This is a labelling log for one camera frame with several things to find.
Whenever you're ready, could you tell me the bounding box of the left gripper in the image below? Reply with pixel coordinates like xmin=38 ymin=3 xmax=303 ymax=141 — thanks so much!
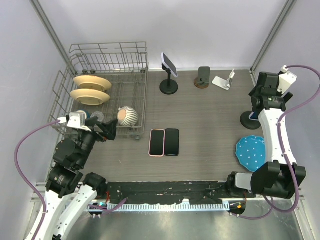
xmin=77 ymin=115 xmax=118 ymax=167

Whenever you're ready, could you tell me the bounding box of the white phone blue screen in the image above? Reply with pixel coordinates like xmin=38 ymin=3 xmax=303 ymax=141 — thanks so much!
xmin=249 ymin=112 xmax=259 ymax=121

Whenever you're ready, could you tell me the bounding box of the black round base stand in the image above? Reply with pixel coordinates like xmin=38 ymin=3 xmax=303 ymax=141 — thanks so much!
xmin=240 ymin=111 xmax=261 ymax=130

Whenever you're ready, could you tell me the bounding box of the white folding phone stand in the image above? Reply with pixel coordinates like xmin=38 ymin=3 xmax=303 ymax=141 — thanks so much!
xmin=212 ymin=69 xmax=235 ymax=91

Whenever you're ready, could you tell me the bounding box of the pink case phone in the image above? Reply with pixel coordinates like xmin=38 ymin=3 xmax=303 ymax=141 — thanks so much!
xmin=148 ymin=129 xmax=165 ymax=157

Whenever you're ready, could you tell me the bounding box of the black phone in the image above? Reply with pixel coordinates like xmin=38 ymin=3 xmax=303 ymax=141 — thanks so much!
xmin=164 ymin=128 xmax=180 ymax=157

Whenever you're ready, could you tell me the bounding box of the grey phone stand wooden base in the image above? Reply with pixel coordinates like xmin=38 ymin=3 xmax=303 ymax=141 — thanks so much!
xmin=194 ymin=66 xmax=211 ymax=89

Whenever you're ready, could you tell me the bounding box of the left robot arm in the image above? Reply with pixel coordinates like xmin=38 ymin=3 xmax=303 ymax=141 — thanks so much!
xmin=14 ymin=112 xmax=118 ymax=240

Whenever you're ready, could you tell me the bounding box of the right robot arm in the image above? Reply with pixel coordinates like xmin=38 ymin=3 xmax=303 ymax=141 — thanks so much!
xmin=225 ymin=70 xmax=307 ymax=199

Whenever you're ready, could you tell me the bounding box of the black gooseneck phone stand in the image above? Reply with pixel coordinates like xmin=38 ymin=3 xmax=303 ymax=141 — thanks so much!
xmin=159 ymin=70 xmax=179 ymax=95

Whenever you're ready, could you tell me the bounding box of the lavender phone on stand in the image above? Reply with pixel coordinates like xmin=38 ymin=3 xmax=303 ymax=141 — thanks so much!
xmin=161 ymin=52 xmax=178 ymax=78

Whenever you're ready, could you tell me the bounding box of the clear glass cup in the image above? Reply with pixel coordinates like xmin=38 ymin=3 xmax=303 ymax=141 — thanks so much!
xmin=90 ymin=111 xmax=105 ymax=122

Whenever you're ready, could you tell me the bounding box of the striped ceramic teapot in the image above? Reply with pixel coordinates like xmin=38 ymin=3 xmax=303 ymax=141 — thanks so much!
xmin=117 ymin=106 xmax=139 ymax=127

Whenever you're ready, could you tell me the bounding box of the blue ceramic mug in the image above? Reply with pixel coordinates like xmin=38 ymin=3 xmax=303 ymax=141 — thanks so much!
xmin=76 ymin=110 xmax=91 ymax=119

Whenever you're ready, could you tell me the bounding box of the front cream plate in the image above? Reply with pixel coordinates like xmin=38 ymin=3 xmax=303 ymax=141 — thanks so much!
xmin=70 ymin=88 xmax=111 ymax=106

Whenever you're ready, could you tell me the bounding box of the cream plate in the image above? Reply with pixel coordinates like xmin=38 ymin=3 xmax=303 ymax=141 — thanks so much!
xmin=73 ymin=75 xmax=112 ymax=92
xmin=70 ymin=88 xmax=111 ymax=106

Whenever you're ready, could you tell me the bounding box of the rear cream plate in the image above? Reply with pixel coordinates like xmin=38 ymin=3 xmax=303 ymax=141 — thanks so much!
xmin=73 ymin=75 xmax=112 ymax=92

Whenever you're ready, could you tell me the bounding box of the blue dotted plate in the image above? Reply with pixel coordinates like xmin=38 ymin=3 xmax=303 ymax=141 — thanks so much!
xmin=235 ymin=135 xmax=266 ymax=172

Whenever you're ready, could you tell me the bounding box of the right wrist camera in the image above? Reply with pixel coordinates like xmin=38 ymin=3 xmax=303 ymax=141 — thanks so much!
xmin=277 ymin=65 xmax=298 ymax=95

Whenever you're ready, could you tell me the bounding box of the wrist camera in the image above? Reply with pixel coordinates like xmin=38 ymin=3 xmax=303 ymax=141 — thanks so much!
xmin=58 ymin=112 xmax=87 ymax=131
xmin=277 ymin=65 xmax=298 ymax=95

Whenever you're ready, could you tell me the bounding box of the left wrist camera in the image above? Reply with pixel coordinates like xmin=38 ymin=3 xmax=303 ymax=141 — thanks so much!
xmin=58 ymin=112 xmax=87 ymax=131

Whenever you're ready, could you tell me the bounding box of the grey wire dish rack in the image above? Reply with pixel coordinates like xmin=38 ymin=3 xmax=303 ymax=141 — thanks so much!
xmin=47 ymin=41 xmax=149 ymax=140

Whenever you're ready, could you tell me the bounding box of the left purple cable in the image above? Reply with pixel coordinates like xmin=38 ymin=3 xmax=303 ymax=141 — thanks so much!
xmin=14 ymin=119 xmax=126 ymax=240

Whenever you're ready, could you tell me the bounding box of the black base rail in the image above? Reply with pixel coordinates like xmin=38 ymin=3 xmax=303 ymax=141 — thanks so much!
xmin=97 ymin=181 xmax=256 ymax=205

